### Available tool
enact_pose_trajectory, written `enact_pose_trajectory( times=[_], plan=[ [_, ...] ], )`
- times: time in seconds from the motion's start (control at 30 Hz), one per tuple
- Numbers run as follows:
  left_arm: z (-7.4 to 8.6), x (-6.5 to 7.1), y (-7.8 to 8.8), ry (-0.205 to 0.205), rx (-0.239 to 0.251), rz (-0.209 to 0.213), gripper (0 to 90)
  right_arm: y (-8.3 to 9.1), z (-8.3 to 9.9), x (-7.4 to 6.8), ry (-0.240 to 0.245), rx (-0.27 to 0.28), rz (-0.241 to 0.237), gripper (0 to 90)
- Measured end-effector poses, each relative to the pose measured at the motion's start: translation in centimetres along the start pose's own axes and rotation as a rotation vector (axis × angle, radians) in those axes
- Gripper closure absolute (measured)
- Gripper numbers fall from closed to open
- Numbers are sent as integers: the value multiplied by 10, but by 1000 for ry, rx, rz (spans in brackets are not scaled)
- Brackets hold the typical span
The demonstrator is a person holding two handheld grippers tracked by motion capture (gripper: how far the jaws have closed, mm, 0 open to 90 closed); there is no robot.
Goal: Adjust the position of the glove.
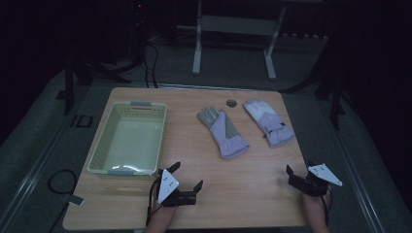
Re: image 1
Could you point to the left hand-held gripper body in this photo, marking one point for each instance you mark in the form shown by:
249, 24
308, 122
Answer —
168, 186

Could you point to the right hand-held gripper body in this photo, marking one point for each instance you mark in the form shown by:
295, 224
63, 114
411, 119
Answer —
320, 174

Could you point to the pale green plastic basket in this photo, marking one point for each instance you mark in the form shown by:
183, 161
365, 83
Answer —
132, 142

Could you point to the lilac glove with grey palm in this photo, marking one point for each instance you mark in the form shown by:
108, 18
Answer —
223, 136

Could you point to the person's left hand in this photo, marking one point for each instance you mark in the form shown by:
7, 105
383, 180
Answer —
162, 215

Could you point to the person's right hand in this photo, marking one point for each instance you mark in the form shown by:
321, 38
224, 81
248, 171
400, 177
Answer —
315, 208

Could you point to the black floor stand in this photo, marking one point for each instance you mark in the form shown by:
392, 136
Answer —
68, 87
336, 100

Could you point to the round grey table grommet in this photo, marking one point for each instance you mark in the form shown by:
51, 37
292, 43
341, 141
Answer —
231, 103

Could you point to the small grey floor plate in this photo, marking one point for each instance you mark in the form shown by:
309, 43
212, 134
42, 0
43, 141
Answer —
75, 200

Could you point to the white metal stand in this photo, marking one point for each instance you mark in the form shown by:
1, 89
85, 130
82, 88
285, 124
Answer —
238, 25

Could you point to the black rectangular floor frame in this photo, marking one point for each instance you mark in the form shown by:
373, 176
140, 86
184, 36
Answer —
73, 121

